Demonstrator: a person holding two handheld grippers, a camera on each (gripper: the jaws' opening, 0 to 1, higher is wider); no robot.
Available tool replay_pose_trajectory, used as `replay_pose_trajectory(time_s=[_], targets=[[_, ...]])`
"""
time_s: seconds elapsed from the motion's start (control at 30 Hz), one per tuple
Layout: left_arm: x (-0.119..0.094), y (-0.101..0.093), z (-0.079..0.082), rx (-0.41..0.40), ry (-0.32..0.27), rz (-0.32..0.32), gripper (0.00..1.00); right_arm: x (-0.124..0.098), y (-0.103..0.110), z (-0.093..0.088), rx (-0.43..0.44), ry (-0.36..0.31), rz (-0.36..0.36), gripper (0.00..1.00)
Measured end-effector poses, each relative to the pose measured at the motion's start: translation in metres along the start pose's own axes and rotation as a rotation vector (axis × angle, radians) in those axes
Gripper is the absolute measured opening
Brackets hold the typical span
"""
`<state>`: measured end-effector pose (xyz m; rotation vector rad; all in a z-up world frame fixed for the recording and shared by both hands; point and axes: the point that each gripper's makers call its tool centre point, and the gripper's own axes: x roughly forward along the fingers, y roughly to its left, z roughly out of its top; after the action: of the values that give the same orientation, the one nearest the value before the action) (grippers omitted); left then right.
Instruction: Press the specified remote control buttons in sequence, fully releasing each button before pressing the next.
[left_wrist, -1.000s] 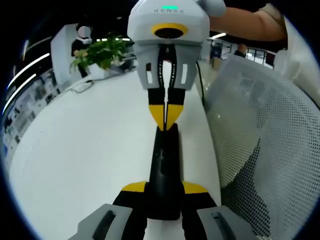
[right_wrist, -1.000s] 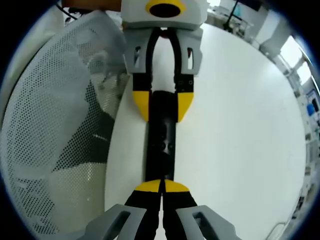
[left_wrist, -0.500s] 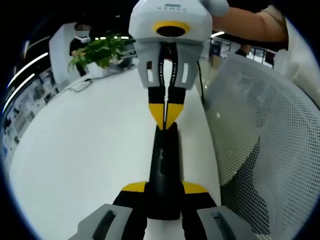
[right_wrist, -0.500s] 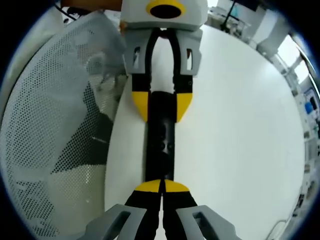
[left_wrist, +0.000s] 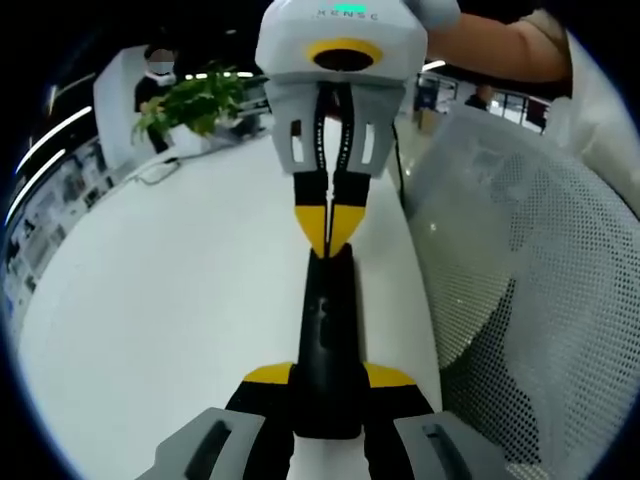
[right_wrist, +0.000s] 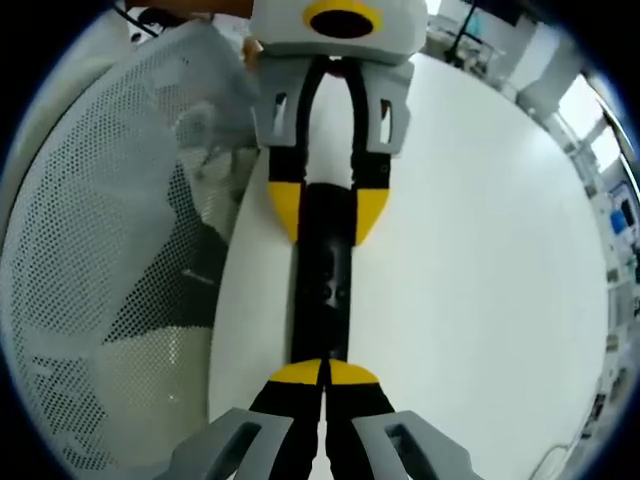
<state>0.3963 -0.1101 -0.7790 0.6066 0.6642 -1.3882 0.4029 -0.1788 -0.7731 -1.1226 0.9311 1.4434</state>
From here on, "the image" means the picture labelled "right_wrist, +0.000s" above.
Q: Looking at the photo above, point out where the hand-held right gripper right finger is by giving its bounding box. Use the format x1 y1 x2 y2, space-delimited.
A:
324 358 481 480

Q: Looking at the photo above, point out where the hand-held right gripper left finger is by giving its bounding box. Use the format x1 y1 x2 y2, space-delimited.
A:
164 357 327 480

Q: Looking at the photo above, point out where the black remote control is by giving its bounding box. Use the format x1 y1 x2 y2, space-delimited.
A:
291 182 357 364

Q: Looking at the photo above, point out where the person's left hand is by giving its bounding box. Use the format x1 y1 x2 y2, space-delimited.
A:
243 38 265 74

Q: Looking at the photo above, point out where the person's white shirt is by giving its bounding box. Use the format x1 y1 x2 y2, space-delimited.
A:
114 9 261 151

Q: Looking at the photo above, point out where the grey mesh office chair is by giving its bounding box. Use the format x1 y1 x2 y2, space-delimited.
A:
0 22 262 476

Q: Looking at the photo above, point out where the white square pillar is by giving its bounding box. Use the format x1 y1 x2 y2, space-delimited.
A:
514 9 584 114

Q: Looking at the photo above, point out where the blue round object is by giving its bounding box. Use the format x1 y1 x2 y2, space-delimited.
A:
610 208 637 232

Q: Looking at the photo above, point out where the black cable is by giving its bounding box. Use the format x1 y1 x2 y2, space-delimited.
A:
113 0 165 37

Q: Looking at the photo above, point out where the background display shelf wall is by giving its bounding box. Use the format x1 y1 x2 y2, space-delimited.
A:
559 74 640 451

